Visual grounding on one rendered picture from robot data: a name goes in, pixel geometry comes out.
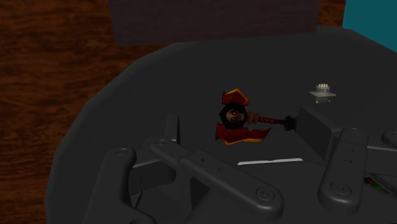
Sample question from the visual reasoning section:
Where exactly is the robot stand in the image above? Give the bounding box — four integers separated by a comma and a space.
108, 0, 321, 48

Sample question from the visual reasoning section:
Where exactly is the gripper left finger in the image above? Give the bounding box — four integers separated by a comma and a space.
81, 113, 284, 224

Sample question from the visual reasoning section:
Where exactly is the dark round table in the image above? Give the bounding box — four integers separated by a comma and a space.
45, 26, 397, 224

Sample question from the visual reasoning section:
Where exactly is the small white cake on stand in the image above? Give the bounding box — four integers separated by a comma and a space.
309, 83, 337, 105

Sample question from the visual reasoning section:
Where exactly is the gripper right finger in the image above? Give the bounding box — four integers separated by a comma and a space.
293, 105, 397, 216

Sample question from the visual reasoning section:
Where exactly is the red toy battle axe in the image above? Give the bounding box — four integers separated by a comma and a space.
214, 88, 298, 146

